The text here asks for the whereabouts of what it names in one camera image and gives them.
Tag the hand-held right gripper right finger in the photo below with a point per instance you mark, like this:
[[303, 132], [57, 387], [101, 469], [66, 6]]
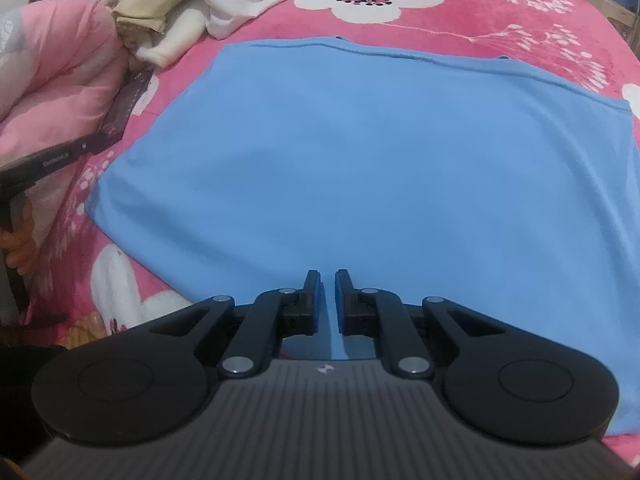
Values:
[[342, 302]]

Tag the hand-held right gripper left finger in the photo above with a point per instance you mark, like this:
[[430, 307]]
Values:
[[315, 302]]

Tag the blue t-shirt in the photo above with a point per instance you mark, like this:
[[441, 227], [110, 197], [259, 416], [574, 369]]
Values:
[[350, 160]]

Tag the person's left hand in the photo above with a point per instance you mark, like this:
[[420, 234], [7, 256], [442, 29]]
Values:
[[25, 250]]

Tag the pink quilt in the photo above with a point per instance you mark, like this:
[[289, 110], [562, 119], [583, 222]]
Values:
[[55, 75]]

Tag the beige garment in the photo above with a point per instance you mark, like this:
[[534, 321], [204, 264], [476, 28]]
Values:
[[145, 5]]

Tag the pink floral blanket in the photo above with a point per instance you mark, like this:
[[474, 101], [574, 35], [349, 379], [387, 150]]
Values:
[[450, 15]]

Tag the white water dispenser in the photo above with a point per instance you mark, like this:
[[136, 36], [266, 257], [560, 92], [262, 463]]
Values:
[[607, 4]]

